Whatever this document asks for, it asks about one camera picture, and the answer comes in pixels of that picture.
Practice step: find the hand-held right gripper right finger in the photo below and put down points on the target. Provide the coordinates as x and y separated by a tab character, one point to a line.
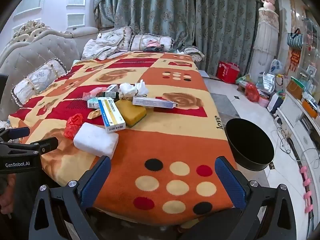
231	182

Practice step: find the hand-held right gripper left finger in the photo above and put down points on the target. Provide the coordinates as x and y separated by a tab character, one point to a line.
96	181

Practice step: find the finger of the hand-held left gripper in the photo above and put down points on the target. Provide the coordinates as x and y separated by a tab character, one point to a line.
47	144
16	133

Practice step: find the black round bin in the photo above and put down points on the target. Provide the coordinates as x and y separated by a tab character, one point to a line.
250	142

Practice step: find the green white small box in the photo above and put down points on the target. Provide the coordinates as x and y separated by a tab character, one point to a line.
94	103

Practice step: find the yellow green sponge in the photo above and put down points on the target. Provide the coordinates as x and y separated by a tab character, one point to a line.
131	113

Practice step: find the beige cloth gloves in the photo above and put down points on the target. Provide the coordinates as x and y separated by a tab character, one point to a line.
126	91

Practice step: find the long white box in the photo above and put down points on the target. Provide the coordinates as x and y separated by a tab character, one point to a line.
152	102

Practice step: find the person's left hand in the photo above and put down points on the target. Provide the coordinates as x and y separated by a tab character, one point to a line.
7	195

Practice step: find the red crumpled plastic bag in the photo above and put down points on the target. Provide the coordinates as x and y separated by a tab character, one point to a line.
73	125

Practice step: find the person's dark clothing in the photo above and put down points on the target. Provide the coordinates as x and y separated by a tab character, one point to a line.
23	200

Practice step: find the white foam block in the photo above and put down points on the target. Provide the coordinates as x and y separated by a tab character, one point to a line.
96	140

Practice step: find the yellow snack wrapper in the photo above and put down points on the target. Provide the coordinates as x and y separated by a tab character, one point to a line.
93	114

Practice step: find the embroidered bolster pillow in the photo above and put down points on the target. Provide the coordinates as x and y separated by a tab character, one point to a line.
37	80

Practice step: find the blue yellow medicine box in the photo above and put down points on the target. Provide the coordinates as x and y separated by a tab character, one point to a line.
111	117

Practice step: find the pink wrapper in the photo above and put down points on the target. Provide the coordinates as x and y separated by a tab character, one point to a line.
91	93

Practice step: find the orange red printed blanket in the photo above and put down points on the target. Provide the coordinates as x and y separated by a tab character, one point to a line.
175	140

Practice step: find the pink dumbbell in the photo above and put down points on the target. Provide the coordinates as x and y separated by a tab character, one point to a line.
308	201
306	176

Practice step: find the grey patterned rug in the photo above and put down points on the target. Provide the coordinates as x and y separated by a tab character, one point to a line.
222	107

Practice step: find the dark green box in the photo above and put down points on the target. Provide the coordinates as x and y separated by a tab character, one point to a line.
110	95

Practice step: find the grey white box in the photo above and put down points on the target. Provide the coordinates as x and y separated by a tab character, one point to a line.
113	88

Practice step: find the pink plastic box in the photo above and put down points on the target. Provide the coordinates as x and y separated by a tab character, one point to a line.
264	102

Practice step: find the grey tufted sofa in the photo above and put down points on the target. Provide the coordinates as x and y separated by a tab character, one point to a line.
42	47

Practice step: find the white navy bag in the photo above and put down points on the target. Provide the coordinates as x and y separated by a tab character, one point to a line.
275	103

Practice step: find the white TV cabinet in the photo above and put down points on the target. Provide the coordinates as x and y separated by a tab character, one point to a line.
291	111

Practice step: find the small wooden stool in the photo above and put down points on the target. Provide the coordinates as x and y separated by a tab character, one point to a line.
241	88

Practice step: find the green printed bag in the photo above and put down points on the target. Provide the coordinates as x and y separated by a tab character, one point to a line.
243	79

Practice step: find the silver foil bag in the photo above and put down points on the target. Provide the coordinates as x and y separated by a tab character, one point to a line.
268	83

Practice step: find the orange box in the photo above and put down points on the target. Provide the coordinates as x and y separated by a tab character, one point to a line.
309	108

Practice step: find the white crumpled quilt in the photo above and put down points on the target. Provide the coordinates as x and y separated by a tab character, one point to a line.
97	48

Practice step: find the grey flat sheet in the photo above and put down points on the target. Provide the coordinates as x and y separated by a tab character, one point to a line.
205	74

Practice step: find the red gift bag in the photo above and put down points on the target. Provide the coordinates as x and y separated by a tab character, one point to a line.
226	71

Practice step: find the brown paper gift bag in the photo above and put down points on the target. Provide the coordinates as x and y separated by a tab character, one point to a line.
295	88

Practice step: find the white blue plastic bag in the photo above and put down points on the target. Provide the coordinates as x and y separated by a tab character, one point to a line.
276	67

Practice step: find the embroidered square pillow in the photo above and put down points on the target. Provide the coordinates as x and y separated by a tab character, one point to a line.
117	37
140	42

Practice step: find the red hanging ornament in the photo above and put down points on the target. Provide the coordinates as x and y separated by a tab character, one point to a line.
295	60

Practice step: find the lace covered air conditioner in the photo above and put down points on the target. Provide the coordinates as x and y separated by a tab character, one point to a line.
265	42

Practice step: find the pile of clothes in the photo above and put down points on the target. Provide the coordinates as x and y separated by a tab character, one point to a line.
153	45

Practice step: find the striped tote bag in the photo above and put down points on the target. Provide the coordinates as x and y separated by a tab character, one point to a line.
294	40

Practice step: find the green patterned curtains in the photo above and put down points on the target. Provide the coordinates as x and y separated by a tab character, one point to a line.
162	10

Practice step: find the pink plush toy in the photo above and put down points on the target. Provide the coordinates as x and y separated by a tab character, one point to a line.
268	1

